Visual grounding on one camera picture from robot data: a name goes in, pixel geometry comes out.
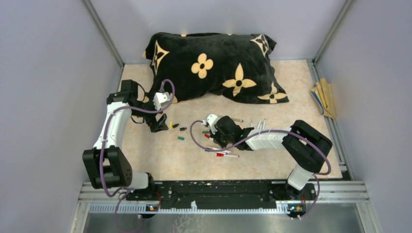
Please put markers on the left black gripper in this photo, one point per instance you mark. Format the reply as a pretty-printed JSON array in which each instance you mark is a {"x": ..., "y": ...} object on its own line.
[{"x": 157, "y": 121}]

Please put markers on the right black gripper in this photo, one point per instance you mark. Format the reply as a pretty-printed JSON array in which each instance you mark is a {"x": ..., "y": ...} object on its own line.
[{"x": 215, "y": 138}]

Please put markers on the white marker pink cap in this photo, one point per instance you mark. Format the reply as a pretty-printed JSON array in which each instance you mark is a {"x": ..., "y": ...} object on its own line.
[{"x": 219, "y": 150}]

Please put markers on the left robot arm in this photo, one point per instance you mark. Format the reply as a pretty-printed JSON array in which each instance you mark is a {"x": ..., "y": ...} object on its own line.
[{"x": 105, "y": 163}]

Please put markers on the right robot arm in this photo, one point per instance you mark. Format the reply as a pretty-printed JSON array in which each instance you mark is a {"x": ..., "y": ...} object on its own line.
[{"x": 307, "y": 146}]

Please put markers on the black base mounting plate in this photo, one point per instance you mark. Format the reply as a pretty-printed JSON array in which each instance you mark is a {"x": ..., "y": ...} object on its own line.
[{"x": 223, "y": 194}]

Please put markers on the black floral pillow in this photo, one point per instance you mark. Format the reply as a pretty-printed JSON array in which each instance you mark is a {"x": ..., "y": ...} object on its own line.
[{"x": 235, "y": 66}]

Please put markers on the folded tan cloth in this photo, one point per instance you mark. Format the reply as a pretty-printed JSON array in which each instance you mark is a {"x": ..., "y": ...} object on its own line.
[{"x": 322, "y": 95}]

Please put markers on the white cable duct strip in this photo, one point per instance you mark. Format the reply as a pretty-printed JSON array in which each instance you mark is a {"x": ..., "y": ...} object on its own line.
[{"x": 137, "y": 208}]

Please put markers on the aluminium front rail frame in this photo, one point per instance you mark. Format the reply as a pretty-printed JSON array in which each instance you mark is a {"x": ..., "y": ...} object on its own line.
[{"x": 327, "y": 192}]

